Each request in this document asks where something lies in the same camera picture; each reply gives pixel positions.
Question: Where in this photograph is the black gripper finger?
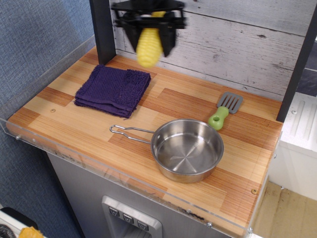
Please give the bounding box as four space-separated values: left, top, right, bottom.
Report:
159 24 176 57
123 24 142 51

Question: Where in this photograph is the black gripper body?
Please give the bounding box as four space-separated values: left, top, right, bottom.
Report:
110 0 186 29

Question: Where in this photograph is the yellow plastic corn cob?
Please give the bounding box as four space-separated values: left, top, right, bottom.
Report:
135 11 167 68

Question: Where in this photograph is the small steel pot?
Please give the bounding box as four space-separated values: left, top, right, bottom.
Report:
109 119 225 184

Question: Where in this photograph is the folded purple cloth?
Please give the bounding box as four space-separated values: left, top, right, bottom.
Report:
74 64 151 119

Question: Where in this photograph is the white drainboard sink unit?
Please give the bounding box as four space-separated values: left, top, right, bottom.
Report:
268 93 317 200

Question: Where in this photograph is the grey dispenser panel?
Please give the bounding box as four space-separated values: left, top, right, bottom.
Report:
102 195 163 238

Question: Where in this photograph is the yellow object bottom corner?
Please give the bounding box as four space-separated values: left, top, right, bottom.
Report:
18 227 44 238

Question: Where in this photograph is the black left post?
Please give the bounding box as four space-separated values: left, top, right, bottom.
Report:
89 0 116 64

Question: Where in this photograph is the black post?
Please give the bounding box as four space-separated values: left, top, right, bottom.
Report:
89 0 116 64
276 6 317 122

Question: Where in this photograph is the grey spatula green handle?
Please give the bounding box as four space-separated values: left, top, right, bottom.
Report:
208 92 243 130

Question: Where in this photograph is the black right post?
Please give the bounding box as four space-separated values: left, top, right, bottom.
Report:
276 6 317 122

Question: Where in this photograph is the clear acrylic guard rail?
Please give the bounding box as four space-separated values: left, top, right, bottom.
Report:
0 49 282 238

